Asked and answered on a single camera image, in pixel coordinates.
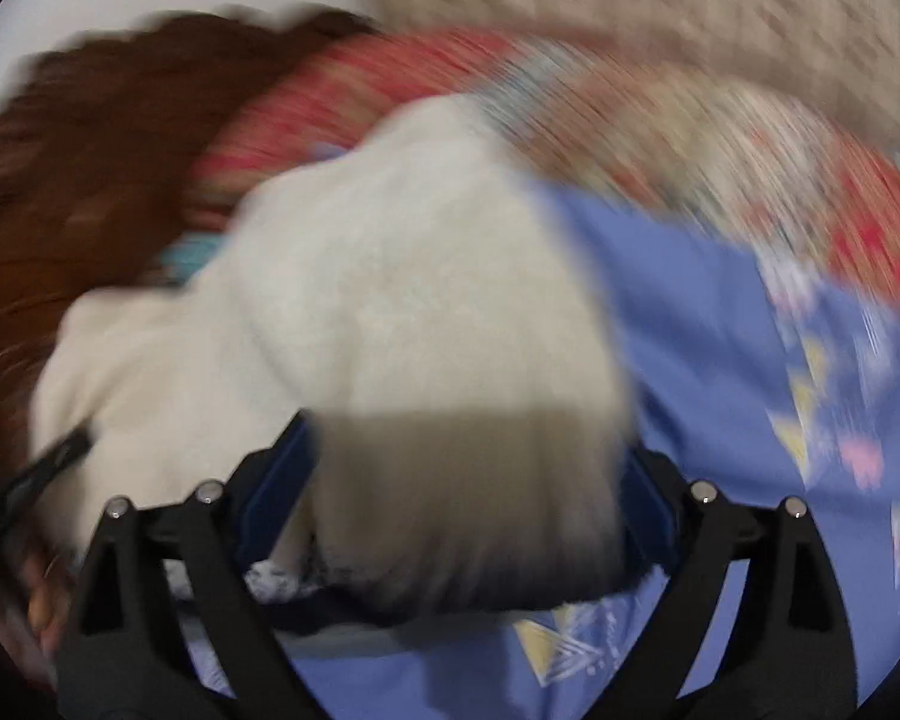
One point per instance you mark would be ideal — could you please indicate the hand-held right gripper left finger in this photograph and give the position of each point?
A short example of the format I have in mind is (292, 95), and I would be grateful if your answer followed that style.
(277, 480)

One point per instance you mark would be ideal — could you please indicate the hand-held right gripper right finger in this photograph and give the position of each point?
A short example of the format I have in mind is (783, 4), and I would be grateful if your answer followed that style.
(645, 506)

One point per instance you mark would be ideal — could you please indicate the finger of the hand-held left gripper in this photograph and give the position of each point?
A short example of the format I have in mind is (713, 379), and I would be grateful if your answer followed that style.
(34, 476)

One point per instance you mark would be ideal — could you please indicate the white fleece sweater black pattern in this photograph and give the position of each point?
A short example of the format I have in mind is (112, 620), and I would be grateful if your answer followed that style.
(390, 300)

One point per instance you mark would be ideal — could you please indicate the person's left hand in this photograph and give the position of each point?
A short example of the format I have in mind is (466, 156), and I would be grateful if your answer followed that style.
(41, 607)

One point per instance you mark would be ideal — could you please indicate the blue printed blanket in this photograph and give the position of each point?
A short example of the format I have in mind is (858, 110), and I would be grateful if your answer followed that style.
(705, 330)

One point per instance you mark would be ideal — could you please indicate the teal zigzag cloth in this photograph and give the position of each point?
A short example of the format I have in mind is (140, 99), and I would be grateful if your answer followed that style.
(189, 253)

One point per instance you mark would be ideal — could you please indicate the brown furry cloth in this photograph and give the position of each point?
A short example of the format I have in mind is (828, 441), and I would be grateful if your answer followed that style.
(105, 165)

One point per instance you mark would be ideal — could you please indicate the red patchwork quilt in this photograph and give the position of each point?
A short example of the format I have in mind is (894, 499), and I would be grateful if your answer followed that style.
(420, 67)

